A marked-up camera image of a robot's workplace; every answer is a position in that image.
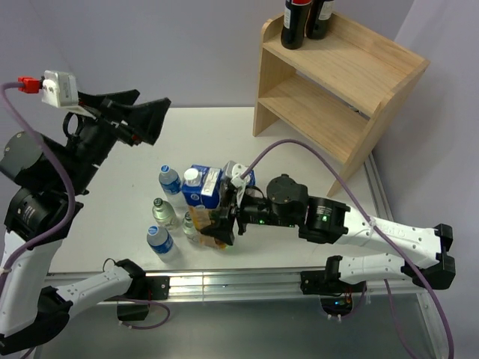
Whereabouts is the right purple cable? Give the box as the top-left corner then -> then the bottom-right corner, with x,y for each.
241,138 -> 456,359

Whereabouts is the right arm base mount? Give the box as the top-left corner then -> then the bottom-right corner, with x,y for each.
300,270 -> 367,319

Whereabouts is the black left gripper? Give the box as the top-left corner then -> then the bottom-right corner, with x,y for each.
61,89 -> 171,191

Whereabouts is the cola glass bottle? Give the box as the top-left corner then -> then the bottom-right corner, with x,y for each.
305,0 -> 335,40
281,0 -> 312,49

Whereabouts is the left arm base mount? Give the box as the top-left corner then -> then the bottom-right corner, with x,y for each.
106,276 -> 171,330

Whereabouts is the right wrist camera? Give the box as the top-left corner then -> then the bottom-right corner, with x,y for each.
222,160 -> 247,203

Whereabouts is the clear glass bottle right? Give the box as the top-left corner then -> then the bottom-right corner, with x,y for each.
182,212 -> 200,245

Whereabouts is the aluminium mounting rail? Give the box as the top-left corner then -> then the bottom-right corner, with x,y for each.
44,156 -> 430,306

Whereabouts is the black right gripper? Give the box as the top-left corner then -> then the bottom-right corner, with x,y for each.
200,184 -> 298,244

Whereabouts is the clear glass bottle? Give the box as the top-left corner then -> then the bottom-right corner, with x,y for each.
152,197 -> 179,230
182,212 -> 200,245

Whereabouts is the purple juice carton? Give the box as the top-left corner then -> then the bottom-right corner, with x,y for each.
246,171 -> 256,186

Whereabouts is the clear glass bottle left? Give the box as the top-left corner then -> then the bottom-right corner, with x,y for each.
152,197 -> 179,230

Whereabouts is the orange juice carton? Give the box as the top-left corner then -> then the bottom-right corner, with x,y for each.
181,165 -> 227,250

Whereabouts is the wooden shelf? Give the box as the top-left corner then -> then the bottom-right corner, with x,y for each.
252,12 -> 430,181

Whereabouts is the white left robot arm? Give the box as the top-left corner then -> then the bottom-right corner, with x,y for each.
1,90 -> 171,356

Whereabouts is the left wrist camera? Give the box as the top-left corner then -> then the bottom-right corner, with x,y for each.
41,70 -> 79,108

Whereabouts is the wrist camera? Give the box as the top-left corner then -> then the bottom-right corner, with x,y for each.
41,70 -> 79,108
222,160 -> 247,203

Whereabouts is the blue-cap water bottle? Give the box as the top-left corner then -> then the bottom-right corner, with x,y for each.
146,225 -> 179,263
158,165 -> 186,208

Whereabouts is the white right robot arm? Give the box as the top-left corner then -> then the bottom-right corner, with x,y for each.
200,174 -> 456,295

